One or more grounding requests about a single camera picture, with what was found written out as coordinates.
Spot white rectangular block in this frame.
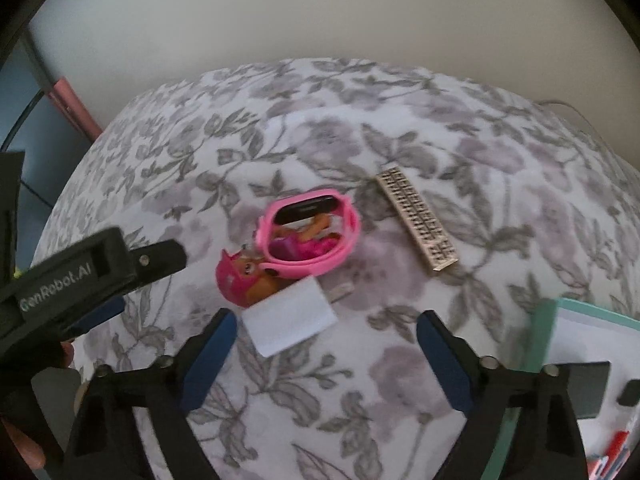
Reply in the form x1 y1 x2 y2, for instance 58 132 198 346
241 276 337 358

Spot floral printed blanket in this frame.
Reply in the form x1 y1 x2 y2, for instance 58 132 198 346
30 57 640 480

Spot small black item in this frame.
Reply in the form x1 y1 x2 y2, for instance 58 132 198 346
616 380 640 407

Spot red and white pen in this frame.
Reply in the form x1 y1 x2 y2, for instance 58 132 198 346
585 430 633 480

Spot pink puppy toy figure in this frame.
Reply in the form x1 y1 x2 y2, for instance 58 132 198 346
215 212 343 308

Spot green framed picture book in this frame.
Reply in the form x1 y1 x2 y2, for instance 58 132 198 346
520 297 640 480

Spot dark cabinet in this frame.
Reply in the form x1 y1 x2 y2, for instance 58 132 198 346
0 35 91 241

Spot person's left hand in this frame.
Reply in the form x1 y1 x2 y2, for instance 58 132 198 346
0 417 53 470

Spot pink board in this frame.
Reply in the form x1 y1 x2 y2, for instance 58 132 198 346
50 76 103 142

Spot thin white cable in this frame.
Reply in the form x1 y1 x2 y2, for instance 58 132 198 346
537 97 621 161

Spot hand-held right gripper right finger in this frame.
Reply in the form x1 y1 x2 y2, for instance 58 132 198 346
416 309 588 480

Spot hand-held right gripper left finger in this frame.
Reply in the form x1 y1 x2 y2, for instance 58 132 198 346
62 307 238 480

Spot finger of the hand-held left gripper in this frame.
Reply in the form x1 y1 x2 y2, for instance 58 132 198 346
122 240 188 291
60 295 126 341

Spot pink smartwatch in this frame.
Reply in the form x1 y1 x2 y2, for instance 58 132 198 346
256 187 362 277

